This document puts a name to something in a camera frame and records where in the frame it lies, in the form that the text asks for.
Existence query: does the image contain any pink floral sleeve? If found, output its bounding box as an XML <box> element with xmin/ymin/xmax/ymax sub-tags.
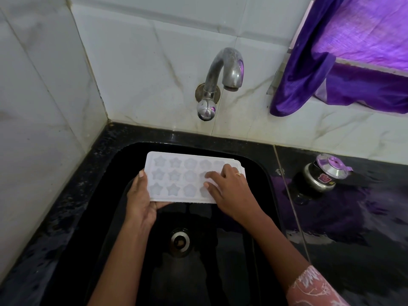
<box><xmin>286</xmin><ymin>265</ymin><xmax>351</xmax><ymax>306</ymax></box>

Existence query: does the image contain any small steel pot with lid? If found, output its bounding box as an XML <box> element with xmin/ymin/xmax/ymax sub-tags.
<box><xmin>303</xmin><ymin>153</ymin><xmax>354</xmax><ymax>192</ymax></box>

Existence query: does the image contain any steel sink drain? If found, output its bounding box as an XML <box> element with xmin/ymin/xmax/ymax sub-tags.
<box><xmin>169</xmin><ymin>227</ymin><xmax>192</xmax><ymax>256</ymax></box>

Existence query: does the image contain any person's left forearm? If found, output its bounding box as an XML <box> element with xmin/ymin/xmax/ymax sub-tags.
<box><xmin>86</xmin><ymin>219</ymin><xmax>152</xmax><ymax>306</ymax></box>

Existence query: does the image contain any person's right hand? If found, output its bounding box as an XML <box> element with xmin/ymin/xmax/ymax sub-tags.
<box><xmin>203</xmin><ymin>164</ymin><xmax>268</xmax><ymax>227</ymax></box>

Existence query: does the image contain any black sink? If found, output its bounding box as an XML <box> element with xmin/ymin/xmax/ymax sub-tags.
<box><xmin>82</xmin><ymin>142</ymin><xmax>287</xmax><ymax>306</ymax></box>

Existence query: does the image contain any person's right forearm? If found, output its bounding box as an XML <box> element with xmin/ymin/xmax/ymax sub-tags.
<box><xmin>249</xmin><ymin>212</ymin><xmax>312</xmax><ymax>290</ymax></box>

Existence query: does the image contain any person's left hand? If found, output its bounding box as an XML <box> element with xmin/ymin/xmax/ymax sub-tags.
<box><xmin>124</xmin><ymin>170</ymin><xmax>173</xmax><ymax>232</ymax></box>

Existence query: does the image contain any chrome wall tap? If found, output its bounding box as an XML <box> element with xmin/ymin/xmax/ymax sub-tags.
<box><xmin>195</xmin><ymin>47</ymin><xmax>245</xmax><ymax>122</ymax></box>

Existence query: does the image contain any purple curtain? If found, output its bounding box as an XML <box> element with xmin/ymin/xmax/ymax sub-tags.
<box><xmin>270</xmin><ymin>0</ymin><xmax>408</xmax><ymax>118</ymax></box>

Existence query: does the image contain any white ice tray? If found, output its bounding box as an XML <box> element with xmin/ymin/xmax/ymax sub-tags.
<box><xmin>144</xmin><ymin>151</ymin><xmax>247</xmax><ymax>204</ymax></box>

